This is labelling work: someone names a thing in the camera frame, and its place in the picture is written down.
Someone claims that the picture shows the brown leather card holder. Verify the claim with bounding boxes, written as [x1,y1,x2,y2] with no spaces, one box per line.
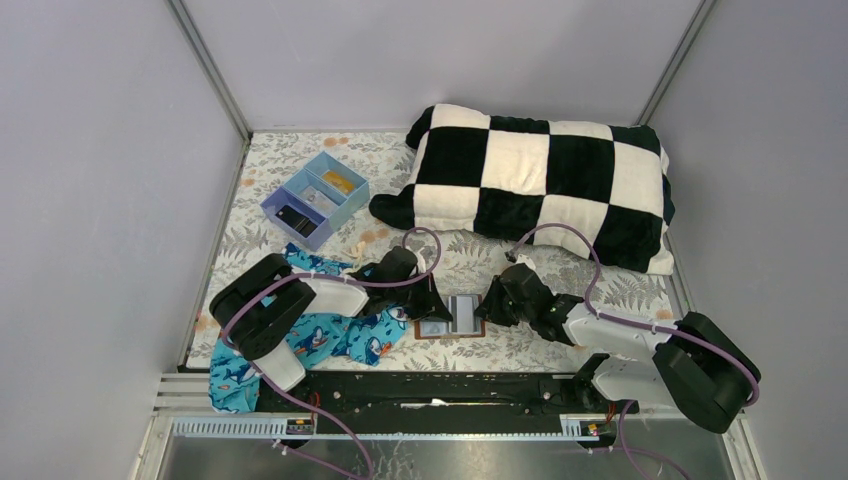
[414,294,486,340]

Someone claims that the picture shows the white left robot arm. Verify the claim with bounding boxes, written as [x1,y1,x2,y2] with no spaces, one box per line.
[209,245,453,391]

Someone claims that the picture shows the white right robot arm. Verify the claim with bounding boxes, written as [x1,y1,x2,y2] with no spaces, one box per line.
[475,264,762,433]

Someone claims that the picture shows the gold card in box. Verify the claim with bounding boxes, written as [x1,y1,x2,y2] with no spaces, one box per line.
[322,170,356,195]

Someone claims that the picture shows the silver card in box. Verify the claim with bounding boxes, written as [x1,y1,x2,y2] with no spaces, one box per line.
[299,186,338,217]

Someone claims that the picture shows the black card in box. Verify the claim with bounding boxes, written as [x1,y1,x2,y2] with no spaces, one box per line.
[276,205,317,238]

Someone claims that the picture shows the floral patterned table cloth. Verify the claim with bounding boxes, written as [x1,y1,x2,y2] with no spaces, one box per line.
[205,132,681,373]

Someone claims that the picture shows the black white checkered pillow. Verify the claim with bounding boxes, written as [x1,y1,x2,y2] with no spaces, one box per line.
[369,104,675,275]

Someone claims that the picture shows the blue three-compartment organizer box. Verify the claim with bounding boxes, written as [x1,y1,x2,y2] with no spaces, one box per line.
[260,152,370,250]

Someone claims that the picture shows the blue shark print shorts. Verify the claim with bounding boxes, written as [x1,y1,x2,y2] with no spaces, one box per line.
[208,244,409,413]

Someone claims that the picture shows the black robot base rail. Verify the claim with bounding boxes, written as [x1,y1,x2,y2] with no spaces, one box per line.
[264,369,637,439]

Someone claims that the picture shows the perforated metal cable tray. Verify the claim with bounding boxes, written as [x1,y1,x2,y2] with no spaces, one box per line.
[173,411,603,443]

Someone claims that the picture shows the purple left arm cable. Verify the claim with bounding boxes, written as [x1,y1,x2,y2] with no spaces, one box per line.
[218,227,443,480]

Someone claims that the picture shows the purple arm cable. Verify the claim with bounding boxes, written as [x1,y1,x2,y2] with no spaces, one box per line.
[218,227,443,480]
[504,223,761,480]

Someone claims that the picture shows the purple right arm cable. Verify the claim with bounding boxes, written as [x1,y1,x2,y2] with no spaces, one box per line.
[504,223,761,480]

